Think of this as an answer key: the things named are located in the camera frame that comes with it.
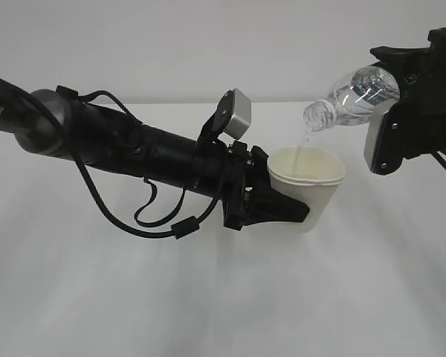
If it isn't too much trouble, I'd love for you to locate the clear green-label water bottle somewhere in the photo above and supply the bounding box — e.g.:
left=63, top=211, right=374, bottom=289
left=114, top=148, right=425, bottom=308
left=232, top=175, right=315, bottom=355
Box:
left=303, top=65, right=400, bottom=132

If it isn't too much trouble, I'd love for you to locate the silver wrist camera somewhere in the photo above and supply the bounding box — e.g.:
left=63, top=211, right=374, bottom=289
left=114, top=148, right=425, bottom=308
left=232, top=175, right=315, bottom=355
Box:
left=363, top=100, right=402, bottom=176
left=198, top=88, right=252, bottom=141

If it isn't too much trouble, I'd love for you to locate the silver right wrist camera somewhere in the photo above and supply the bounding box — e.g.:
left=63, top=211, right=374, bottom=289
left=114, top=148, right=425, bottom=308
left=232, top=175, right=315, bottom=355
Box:
left=363, top=100, right=402, bottom=176

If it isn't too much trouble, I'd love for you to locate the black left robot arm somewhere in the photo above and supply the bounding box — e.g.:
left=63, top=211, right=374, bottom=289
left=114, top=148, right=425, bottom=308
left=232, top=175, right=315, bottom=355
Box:
left=0, top=78, right=309, bottom=230

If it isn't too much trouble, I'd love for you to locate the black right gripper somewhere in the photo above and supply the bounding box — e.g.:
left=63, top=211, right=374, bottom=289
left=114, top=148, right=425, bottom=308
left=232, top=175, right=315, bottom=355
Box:
left=369, top=28, right=446, bottom=160

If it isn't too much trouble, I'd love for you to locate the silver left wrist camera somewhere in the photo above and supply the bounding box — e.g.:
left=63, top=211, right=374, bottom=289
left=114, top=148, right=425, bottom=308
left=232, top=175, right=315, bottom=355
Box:
left=198, top=88, right=252, bottom=141

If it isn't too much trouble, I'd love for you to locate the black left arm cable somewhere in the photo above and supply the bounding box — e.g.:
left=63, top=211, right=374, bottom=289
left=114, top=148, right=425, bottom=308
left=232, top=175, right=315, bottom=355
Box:
left=29, top=89, right=220, bottom=241

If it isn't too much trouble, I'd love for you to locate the white paper cup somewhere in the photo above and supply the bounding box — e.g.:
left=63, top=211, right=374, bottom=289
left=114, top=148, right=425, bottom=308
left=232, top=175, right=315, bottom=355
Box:
left=267, top=146, right=346, bottom=234

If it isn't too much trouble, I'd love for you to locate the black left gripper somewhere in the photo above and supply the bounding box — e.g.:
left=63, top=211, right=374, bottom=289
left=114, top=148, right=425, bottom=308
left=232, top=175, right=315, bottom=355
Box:
left=222, top=141, right=310, bottom=229

